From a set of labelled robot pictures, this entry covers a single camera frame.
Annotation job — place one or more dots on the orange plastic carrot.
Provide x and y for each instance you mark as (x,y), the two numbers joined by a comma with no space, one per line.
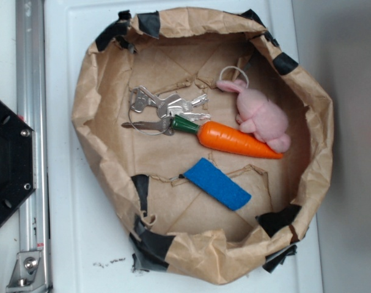
(224,138)

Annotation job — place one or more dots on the brown paper bag bin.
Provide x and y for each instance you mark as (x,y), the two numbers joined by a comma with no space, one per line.
(173,224)

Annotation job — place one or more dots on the blue sponge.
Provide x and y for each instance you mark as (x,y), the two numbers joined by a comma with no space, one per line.
(218,185)

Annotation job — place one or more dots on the metal corner bracket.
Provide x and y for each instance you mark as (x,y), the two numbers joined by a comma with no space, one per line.
(28,273)

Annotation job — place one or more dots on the black hexagonal mount plate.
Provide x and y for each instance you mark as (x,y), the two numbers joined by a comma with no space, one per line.
(16,162)

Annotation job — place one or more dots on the silver key bunch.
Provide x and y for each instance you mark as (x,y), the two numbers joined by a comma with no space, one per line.
(166,109)

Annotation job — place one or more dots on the aluminium extrusion rail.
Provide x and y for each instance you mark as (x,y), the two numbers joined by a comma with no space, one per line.
(34,223)

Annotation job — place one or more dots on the pink plush bunny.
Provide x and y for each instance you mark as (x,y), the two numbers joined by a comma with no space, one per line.
(257,114)

